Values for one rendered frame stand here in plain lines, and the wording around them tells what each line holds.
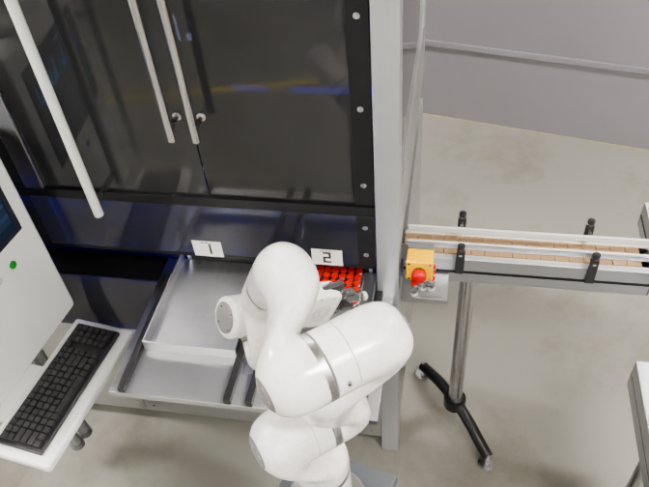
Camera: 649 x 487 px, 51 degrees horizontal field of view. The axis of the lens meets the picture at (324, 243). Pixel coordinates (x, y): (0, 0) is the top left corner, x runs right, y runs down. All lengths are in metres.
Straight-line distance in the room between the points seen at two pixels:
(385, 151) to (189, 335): 0.76
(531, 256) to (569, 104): 2.03
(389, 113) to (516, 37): 2.32
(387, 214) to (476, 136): 2.32
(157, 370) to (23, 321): 0.41
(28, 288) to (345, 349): 1.30
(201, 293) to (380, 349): 1.17
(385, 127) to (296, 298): 0.71
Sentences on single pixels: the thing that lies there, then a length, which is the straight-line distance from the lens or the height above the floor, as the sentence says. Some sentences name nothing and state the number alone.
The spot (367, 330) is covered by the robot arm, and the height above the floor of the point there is 1.64.
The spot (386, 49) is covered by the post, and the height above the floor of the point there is 1.65.
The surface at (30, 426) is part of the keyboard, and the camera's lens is 2.00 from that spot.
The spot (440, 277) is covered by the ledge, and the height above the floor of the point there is 0.88.
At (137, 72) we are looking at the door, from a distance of 1.66.
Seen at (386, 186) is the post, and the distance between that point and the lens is 1.67.
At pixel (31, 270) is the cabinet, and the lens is 2.05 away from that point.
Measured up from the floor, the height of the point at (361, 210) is 1.20.
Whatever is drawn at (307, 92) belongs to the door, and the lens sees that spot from 1.55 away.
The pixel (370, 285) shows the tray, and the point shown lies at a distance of 1.98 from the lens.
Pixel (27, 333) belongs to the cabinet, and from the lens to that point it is 2.10.
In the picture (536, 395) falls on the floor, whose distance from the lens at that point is 2.87.
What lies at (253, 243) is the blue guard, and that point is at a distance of 1.89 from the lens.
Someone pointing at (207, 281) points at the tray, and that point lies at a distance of 2.06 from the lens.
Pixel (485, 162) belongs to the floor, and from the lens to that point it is 3.83.
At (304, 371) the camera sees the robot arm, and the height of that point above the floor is 1.63.
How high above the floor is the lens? 2.37
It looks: 45 degrees down
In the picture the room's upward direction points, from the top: 6 degrees counter-clockwise
